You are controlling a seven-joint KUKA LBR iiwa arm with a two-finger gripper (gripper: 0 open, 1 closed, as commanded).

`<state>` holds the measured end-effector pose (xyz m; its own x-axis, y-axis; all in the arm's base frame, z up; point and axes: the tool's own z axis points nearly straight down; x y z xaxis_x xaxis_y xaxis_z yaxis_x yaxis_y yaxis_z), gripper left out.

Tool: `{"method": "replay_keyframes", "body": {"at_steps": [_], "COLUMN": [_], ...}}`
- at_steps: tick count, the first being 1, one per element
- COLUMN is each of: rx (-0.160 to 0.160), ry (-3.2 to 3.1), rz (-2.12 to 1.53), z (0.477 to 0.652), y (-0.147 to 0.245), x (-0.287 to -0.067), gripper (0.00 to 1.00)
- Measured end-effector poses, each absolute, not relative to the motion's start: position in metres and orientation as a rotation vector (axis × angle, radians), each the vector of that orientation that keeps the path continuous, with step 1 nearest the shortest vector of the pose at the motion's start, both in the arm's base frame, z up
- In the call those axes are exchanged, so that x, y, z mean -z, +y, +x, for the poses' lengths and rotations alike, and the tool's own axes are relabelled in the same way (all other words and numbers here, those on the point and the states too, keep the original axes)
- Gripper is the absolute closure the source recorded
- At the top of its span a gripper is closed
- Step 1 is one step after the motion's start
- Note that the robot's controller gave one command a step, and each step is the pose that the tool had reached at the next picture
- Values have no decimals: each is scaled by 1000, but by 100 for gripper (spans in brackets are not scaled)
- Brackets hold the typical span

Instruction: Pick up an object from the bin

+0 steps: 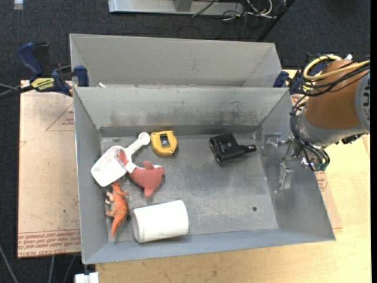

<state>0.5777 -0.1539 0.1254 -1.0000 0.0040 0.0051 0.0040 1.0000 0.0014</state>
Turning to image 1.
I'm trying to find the pink plush toy dolphin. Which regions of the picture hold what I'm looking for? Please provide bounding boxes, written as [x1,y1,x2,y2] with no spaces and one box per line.
[116,149,166,199]

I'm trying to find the grey metal bin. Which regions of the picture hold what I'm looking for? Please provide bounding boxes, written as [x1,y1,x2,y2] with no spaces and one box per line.
[69,33,336,265]

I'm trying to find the black cylinder on white bracket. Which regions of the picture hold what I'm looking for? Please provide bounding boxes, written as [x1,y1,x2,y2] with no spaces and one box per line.
[341,134,363,145]

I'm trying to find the black twin-socket car adapter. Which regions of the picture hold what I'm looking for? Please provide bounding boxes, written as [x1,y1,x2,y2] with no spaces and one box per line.
[209,132,257,166]

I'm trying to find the orange toy dinosaur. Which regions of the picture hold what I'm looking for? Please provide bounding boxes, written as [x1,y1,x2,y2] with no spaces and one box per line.
[105,181,131,238]

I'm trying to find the white plastic cup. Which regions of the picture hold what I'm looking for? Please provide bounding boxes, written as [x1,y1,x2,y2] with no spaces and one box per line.
[131,199,190,243]

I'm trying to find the yellow tape measure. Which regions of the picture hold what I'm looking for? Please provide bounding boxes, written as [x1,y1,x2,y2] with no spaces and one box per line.
[149,130,178,157]

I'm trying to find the white plastic scoop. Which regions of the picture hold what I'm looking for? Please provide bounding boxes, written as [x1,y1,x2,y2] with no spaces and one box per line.
[90,131,151,187]

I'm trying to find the brown cardboard board, red print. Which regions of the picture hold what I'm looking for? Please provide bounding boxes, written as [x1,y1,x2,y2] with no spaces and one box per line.
[17,80,344,259]

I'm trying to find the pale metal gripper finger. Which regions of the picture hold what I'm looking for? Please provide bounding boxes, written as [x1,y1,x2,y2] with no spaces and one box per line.
[277,161,296,193]
[263,133,292,156]

